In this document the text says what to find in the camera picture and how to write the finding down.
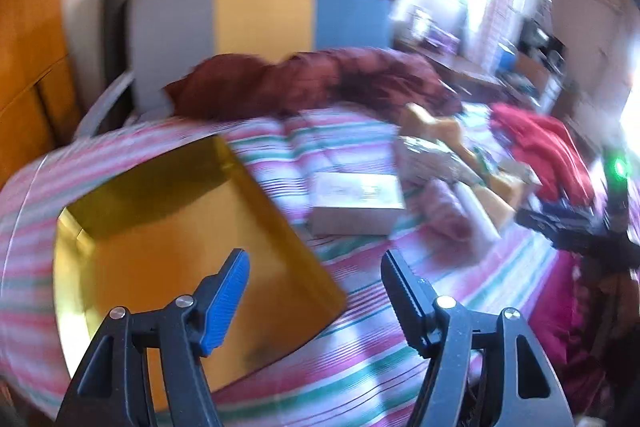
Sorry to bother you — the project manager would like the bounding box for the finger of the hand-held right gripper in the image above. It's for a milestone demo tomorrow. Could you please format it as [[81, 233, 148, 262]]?
[[515, 209, 611, 257], [537, 199, 608, 228]]

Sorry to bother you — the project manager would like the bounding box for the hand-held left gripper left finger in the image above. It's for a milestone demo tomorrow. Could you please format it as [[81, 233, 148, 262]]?
[[55, 248, 251, 427]]

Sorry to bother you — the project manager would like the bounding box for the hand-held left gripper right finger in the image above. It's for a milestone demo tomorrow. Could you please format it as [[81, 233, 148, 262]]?
[[381, 249, 576, 427]]

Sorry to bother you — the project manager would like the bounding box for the white plastic bag roll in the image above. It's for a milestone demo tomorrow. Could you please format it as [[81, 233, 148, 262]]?
[[457, 184, 501, 243]]

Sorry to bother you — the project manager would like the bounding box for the gold metal tin box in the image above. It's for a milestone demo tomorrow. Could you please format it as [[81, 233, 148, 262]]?
[[52, 134, 348, 410]]

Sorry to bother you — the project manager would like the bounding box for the pink item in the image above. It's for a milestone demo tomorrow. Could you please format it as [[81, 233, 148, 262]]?
[[420, 179, 471, 240]]

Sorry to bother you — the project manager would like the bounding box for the large white carton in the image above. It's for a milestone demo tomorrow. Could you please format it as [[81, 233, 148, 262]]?
[[306, 172, 406, 237]]

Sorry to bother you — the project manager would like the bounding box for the striped bed blanket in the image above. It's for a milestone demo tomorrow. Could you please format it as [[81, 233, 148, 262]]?
[[0, 104, 601, 427]]

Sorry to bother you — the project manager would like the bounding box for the red cloth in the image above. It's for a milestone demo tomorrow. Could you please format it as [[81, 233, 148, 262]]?
[[490, 103, 596, 202]]

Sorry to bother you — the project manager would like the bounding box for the blue container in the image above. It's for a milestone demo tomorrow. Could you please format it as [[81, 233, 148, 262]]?
[[497, 42, 518, 72]]

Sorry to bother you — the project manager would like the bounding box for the black radio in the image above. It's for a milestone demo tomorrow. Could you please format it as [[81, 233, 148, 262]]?
[[520, 17, 566, 72]]

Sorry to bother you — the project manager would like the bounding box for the wooden desk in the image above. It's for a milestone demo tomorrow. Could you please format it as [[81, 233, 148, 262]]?
[[395, 37, 566, 108]]

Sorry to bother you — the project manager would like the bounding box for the purple toiletry set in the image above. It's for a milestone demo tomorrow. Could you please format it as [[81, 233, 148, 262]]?
[[410, 7, 461, 52]]

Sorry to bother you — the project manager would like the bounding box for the maroon padded jacket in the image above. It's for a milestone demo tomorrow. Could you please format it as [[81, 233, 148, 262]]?
[[165, 47, 463, 120]]

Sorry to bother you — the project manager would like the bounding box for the black rolled mat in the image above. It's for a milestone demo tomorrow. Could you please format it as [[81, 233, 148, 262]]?
[[102, 0, 138, 88]]

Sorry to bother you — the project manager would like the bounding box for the grey yellow blue armchair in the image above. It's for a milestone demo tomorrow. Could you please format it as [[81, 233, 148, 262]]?
[[75, 0, 396, 138]]

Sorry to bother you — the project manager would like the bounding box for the wooden wardrobe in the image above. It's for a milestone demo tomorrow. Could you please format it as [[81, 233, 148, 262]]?
[[0, 0, 83, 188]]

